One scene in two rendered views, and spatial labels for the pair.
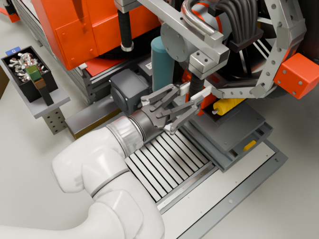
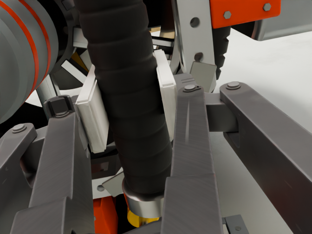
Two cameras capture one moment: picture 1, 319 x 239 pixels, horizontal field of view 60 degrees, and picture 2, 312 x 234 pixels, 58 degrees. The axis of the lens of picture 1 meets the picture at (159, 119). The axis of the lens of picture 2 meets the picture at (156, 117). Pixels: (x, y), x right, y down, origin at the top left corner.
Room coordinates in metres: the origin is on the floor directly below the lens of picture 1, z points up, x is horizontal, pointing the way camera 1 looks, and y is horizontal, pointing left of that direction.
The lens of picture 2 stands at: (0.38, 0.02, 0.89)
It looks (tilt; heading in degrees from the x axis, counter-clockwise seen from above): 27 degrees down; 309
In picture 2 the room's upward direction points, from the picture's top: 11 degrees counter-clockwise
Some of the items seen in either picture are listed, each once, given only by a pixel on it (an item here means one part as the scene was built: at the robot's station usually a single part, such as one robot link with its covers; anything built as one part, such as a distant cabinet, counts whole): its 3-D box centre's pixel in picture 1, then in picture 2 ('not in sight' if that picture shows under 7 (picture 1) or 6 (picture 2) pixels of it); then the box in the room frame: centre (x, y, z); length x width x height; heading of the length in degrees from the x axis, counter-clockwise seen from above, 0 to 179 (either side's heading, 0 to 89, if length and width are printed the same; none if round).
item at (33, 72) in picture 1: (33, 72); not in sight; (0.74, 0.48, 0.64); 0.04 x 0.04 x 0.04; 38
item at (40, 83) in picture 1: (38, 81); not in sight; (0.74, 0.48, 0.59); 0.04 x 0.04 x 0.04; 38
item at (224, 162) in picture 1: (215, 119); not in sight; (0.87, -0.31, 0.13); 0.50 x 0.36 x 0.10; 38
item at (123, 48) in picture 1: (125, 28); not in sight; (0.75, 0.11, 0.83); 0.04 x 0.04 x 0.16
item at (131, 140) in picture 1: (125, 135); not in sight; (0.34, 0.08, 0.83); 0.09 x 0.06 x 0.09; 38
